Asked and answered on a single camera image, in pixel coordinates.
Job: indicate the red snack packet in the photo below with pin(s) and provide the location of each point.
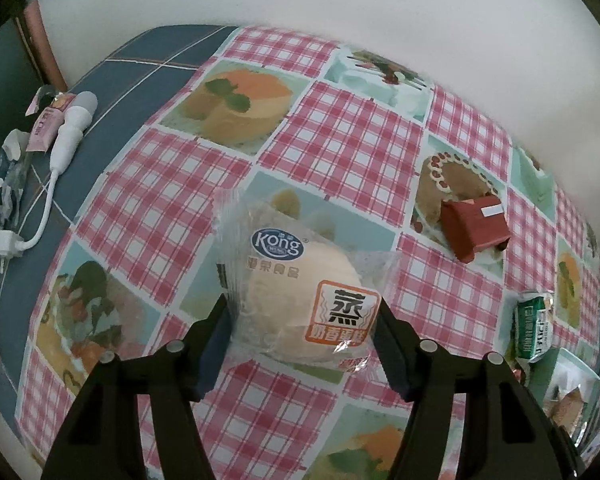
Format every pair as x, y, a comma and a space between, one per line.
475, 230

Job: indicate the pink sachet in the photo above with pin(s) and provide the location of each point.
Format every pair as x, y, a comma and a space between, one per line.
45, 125

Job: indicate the green and white snack packet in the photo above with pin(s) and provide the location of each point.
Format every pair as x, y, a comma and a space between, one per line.
532, 330

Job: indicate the white handheld device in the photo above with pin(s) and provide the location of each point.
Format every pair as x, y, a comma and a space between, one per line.
72, 125

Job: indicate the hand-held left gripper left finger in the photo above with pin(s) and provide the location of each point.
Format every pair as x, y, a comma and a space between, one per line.
212, 355

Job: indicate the pink checked food-print tablecloth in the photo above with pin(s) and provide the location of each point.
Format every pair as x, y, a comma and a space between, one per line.
330, 125

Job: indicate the clear steamed cake packet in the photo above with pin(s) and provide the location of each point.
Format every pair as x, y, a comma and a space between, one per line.
290, 280

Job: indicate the beige snack packet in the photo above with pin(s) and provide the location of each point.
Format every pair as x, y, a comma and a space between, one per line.
567, 405

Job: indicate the brown wooden post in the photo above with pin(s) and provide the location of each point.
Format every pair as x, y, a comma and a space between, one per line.
42, 45

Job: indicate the white tray with teal rim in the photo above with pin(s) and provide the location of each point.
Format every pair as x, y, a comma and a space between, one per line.
577, 367

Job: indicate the blue and white printed packet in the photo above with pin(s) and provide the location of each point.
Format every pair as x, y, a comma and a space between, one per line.
2, 185

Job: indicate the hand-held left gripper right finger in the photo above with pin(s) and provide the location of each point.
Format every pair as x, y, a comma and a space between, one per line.
395, 360

